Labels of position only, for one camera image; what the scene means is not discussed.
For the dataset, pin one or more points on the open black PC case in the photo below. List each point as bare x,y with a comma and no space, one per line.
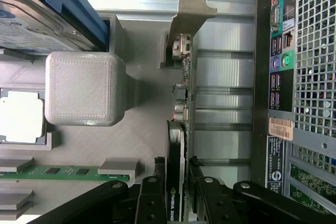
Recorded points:
262,77

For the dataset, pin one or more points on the silver CPU chip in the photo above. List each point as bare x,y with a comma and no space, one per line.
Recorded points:
21,119

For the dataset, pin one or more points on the bare green RAM stick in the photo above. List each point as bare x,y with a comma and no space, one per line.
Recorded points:
65,171

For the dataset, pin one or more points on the orange service tag sticker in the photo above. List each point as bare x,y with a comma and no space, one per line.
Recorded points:
281,128

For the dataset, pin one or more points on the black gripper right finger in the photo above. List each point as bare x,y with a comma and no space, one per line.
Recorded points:
210,203

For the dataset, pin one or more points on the hard disk with blue caddy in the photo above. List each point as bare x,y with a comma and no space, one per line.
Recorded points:
39,11

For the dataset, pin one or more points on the grey printed parts rack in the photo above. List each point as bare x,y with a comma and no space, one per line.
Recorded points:
78,90

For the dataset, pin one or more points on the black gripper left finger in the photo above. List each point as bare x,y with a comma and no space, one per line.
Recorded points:
153,203

